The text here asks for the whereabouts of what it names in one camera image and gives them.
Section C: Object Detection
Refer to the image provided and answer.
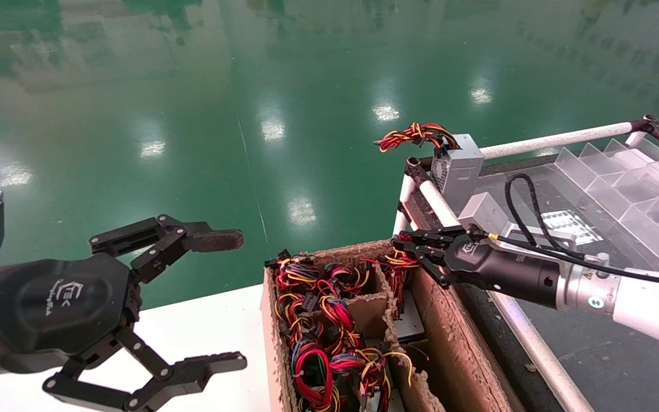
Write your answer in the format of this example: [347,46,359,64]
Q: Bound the coloured wire bundles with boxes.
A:
[329,346,414,412]

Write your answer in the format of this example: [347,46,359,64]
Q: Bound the power supply with coloured wires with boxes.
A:
[277,292,360,351]
[289,340,343,412]
[275,255,322,294]
[324,262,371,296]

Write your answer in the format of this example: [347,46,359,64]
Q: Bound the silver power supply with wires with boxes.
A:
[364,247,426,344]
[376,122,485,215]

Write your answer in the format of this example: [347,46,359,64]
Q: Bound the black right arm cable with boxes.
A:
[487,173,659,290]

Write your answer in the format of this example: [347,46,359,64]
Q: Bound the clear acrylic divider tray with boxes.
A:
[467,137,659,276]

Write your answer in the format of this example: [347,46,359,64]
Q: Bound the worn cardboard box with dividers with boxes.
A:
[262,239,527,412]

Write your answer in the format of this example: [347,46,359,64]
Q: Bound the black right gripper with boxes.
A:
[392,225,562,310]

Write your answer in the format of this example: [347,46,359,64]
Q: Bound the white pipe rack frame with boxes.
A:
[392,114,659,412]

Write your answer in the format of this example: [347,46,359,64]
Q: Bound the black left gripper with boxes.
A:
[0,215,249,412]

